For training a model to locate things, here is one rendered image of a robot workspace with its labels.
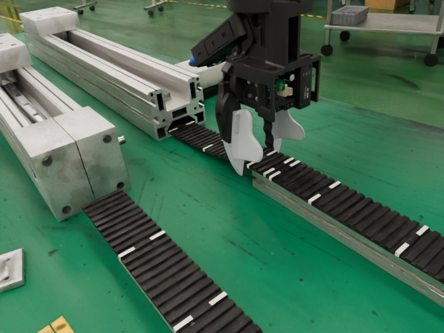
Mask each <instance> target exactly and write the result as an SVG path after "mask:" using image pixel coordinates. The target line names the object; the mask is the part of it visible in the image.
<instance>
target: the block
mask: <svg viewBox="0 0 444 333"><path fill-rule="evenodd" d="M13 134H14V136H15V138H16V141H17V143H18V146H19V147H20V150H21V152H22V154H23V157H24V159H25V161H26V163H27V165H28V168H29V170H30V173H31V175H32V177H33V179H34V181H35V184H36V186H37V188H38V191H39V192H40V194H41V195H42V197H43V198H44V200H45V202H46V203H47V205H48V207H49V208H50V209H51V211H52V213H53V214H54V216H55V218H56V219H57V221H58V222H60V221H63V220H65V219H67V218H69V217H72V216H74V215H76V214H78V213H80V212H82V211H83V210H82V209H81V206H82V205H85V204H87V203H89V202H91V201H94V200H96V199H98V198H101V197H103V196H105V195H106V194H109V193H111V192H113V191H115V190H118V189H120V188H122V189H123V191H124V192H125V191H128V190H130V189H131V184H130V180H129V176H128V172H127V169H126V165H125V162H124V157H123V155H122V150H121V147H120V145H122V144H125V143H126V139H125V137H124V136H123V135H121V136H119V137H118V135H117V132H116V127H115V126H114V125H112V124H111V123H110V122H109V121H107V120H106V119H105V118H103V117H102V116H101V115H100V114H98V113H97V112H95V111H94V110H93V109H92V108H90V107H89V106H86V107H84V108H80V109H78V110H74V111H72V112H68V113H65V114H62V115H59V116H56V117H53V119H52V118H50V119H47V120H44V121H41V122H37V123H35V124H31V125H29V126H25V127H23V128H19V129H16V130H13Z"/></svg>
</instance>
